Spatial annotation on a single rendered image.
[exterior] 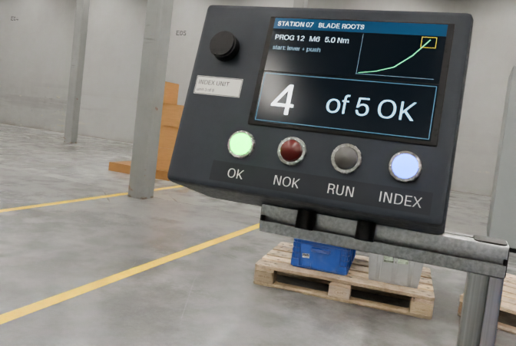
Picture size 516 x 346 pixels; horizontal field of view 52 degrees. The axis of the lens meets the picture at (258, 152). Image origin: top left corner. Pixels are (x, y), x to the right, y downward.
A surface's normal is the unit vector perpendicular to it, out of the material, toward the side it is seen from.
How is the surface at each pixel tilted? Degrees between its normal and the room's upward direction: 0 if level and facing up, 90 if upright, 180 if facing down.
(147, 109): 90
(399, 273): 95
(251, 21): 75
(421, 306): 90
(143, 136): 90
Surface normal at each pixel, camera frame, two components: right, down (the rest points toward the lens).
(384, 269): -0.29, 0.12
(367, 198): -0.32, -0.24
